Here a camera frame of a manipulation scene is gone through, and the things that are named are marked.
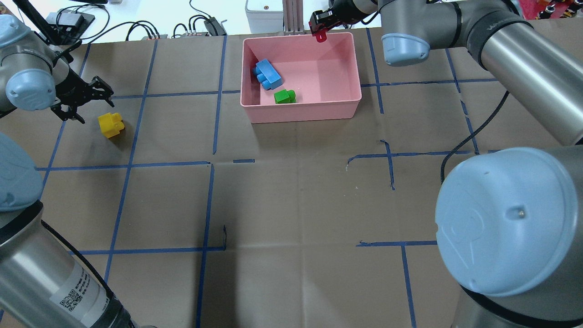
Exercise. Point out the red toy block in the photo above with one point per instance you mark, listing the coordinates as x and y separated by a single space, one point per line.
321 36

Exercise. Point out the white square device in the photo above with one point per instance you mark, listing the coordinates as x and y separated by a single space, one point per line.
265 16

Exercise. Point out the pink plastic box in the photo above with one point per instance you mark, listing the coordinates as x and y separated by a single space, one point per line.
324 77

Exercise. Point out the brown paper table cover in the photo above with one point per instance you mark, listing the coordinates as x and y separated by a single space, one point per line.
198 218

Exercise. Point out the yellow toy block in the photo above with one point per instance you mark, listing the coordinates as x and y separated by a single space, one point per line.
111 124

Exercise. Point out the blue toy block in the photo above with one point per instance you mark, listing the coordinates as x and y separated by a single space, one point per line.
267 75

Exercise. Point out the black usb hub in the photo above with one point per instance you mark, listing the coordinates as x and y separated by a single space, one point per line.
214 28

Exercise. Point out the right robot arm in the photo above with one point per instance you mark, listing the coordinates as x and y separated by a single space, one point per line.
509 223

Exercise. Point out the aluminium frame post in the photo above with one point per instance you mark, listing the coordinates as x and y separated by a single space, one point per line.
293 22

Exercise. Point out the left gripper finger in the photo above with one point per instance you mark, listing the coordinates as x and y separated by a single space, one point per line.
106 96
72 114

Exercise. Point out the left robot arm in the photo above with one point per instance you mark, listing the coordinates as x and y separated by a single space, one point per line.
44 281

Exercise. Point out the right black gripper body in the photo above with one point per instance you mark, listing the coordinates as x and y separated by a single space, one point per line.
345 7

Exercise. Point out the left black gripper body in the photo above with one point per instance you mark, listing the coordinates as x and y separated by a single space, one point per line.
69 94

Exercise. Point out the green toy block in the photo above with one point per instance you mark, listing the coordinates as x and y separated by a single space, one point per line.
285 96

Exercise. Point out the black box with cables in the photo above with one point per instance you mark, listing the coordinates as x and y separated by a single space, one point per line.
70 23

